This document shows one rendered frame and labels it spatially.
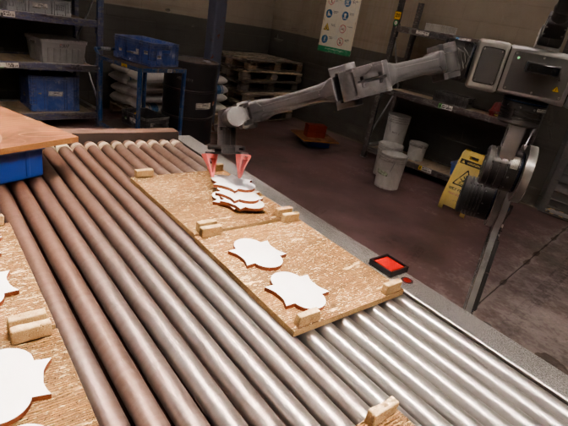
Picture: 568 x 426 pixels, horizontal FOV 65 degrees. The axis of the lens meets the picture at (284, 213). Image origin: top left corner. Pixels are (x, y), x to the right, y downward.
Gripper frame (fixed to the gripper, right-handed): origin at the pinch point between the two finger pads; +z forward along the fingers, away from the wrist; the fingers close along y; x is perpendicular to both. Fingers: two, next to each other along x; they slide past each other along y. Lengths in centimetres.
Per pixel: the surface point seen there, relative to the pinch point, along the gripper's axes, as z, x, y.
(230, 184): 2.9, -0.1, 1.7
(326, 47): -180, 531, -133
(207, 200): 7.9, -6.3, -2.6
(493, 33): -161, 448, 87
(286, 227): 14.2, -5.3, 22.9
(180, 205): 9.1, -15.1, -6.2
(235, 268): 20.6, -33.2, 21.6
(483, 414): 39, -41, 75
